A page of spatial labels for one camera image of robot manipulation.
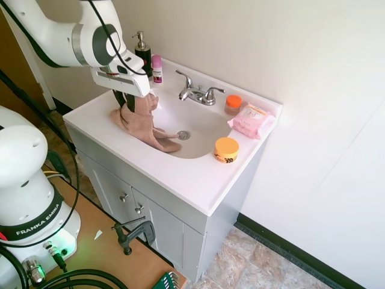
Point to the metal cabinet knob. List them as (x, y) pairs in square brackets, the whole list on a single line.
[(123, 197), (139, 209)]

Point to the clear jar orange lid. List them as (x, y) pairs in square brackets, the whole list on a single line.
[(233, 105)]

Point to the tan knitted towel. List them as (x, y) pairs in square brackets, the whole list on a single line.
[(141, 126)]

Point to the white vanity sink top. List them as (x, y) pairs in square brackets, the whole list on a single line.
[(168, 180)]

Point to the black baseboard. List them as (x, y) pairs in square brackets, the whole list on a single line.
[(288, 245)]

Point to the pink deodorant stick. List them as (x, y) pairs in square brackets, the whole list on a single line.
[(157, 70)]

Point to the brown wooden door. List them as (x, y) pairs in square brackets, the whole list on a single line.
[(12, 60)]

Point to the chrome sink drain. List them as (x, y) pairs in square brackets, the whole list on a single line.
[(184, 135)]

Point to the black soap pump dispenser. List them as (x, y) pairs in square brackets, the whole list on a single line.
[(147, 57)]

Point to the orange cream tub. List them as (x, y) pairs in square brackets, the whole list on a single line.
[(226, 149)]

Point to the white paper scrap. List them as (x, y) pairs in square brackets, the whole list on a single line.
[(97, 235)]

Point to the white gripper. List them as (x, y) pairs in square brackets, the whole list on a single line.
[(123, 84)]

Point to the green hex key set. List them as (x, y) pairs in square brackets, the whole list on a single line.
[(167, 280)]

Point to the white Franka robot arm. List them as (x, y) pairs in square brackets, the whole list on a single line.
[(51, 33)]

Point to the grey vanity cabinet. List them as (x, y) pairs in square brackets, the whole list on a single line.
[(168, 234)]

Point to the pink wet wipes pack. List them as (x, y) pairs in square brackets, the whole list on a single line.
[(251, 122)]

